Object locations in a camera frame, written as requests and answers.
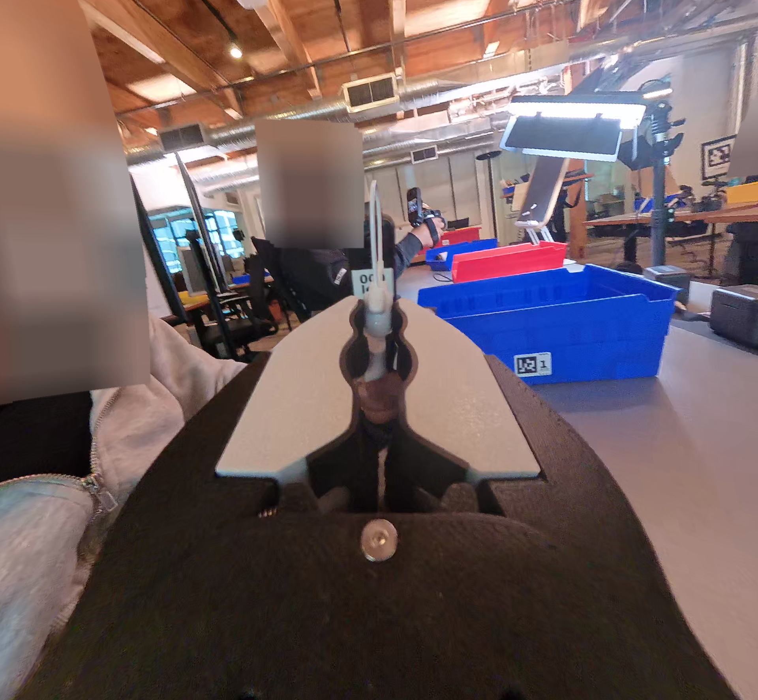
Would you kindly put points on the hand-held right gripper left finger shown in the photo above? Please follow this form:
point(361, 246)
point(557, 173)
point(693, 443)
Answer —
point(290, 404)

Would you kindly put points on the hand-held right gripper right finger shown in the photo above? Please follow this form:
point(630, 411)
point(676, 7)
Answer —
point(468, 404)

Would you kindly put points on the grey desk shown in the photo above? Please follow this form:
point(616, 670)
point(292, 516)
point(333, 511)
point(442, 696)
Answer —
point(651, 475)

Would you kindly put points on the red plastic bin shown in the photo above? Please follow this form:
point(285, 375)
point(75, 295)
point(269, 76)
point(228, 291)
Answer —
point(459, 235)
point(509, 259)

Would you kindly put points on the blue plastic bin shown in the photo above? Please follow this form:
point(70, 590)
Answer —
point(462, 253)

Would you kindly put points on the grey air vent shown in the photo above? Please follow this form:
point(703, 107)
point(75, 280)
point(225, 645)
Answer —
point(180, 136)
point(423, 154)

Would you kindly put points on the blue bin white tag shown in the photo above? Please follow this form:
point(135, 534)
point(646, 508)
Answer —
point(562, 327)

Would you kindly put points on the white air vent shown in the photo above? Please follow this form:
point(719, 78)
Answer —
point(370, 91)

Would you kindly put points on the black board wooden edge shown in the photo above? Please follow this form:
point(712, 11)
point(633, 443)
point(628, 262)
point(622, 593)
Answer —
point(545, 191)

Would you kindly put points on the black slanted pole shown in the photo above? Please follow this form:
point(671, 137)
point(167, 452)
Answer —
point(201, 250)

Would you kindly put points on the LED light panel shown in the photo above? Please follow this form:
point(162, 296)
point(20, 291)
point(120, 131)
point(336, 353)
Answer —
point(574, 126)

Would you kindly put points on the small grey box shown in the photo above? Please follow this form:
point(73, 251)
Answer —
point(734, 315)
point(666, 277)

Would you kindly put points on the black light stand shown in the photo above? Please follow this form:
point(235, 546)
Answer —
point(660, 191)

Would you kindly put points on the wooden office table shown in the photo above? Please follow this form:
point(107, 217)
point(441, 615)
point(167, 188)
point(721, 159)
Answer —
point(710, 216)

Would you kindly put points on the small marker tag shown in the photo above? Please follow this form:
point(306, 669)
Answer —
point(719, 158)

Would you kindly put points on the yellow plastic bin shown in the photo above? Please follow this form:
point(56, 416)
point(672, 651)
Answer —
point(743, 192)

